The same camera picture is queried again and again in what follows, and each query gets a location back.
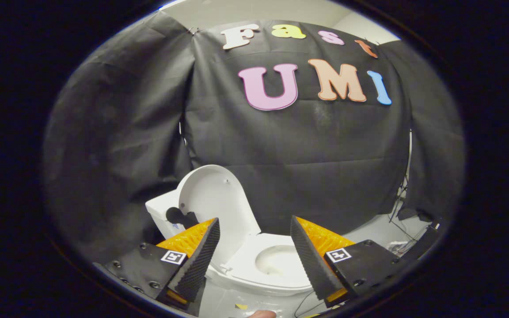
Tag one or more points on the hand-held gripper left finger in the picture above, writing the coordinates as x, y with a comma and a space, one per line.
199, 260

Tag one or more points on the white toilet lid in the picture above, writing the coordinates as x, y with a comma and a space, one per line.
219, 194

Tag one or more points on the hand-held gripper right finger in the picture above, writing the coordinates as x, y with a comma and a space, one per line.
309, 260

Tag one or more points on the white toilet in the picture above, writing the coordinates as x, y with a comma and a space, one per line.
159, 212

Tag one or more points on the white toilet seat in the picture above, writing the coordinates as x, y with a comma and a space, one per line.
245, 265

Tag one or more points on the black backdrop cloth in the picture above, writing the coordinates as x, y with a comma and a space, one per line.
290, 154

